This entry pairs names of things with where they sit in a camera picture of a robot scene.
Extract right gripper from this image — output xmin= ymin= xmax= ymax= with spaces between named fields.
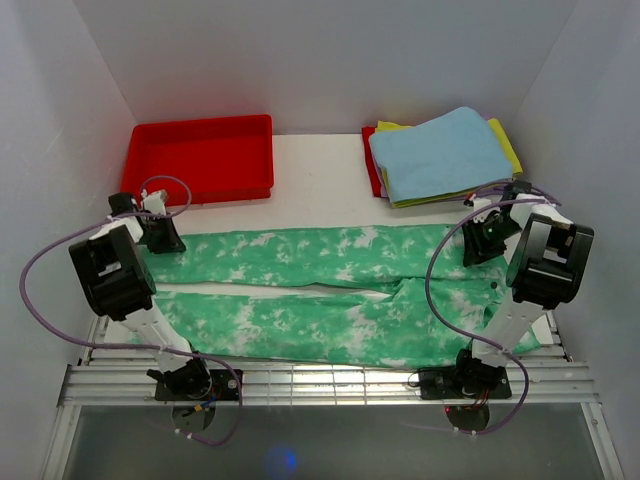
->
xmin=461 ymin=216 xmax=523 ymax=267

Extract green tie-dye trousers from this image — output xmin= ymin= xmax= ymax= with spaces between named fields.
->
xmin=144 ymin=224 xmax=507 ymax=369

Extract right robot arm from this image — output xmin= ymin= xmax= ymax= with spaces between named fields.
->
xmin=451 ymin=180 xmax=594 ymax=398

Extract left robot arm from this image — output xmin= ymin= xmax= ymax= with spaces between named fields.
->
xmin=69 ymin=190 xmax=212 ymax=400

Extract red plastic bin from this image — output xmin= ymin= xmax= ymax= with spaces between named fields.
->
xmin=121 ymin=114 xmax=274 ymax=206

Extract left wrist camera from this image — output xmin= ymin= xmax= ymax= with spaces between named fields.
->
xmin=141 ymin=189 xmax=168 ymax=215

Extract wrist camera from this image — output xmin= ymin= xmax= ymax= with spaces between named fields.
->
xmin=141 ymin=189 xmax=168 ymax=215
xmin=463 ymin=194 xmax=500 ymax=224

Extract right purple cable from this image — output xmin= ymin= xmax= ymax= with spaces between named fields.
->
xmin=424 ymin=180 xmax=562 ymax=437

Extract purple cable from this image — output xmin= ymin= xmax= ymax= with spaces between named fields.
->
xmin=18 ymin=175 xmax=245 ymax=448
xmin=424 ymin=180 xmax=562 ymax=437

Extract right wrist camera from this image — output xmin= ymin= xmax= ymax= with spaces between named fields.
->
xmin=463 ymin=194 xmax=500 ymax=224

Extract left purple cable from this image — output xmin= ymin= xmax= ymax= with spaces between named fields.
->
xmin=18 ymin=175 xmax=245 ymax=448

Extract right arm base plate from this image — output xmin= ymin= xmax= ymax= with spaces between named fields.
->
xmin=417 ymin=366 xmax=512 ymax=400

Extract aluminium rail frame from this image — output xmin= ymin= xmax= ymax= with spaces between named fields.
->
xmin=42 ymin=343 xmax=624 ymax=479

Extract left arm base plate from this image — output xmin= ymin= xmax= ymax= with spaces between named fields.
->
xmin=153 ymin=369 xmax=244 ymax=402

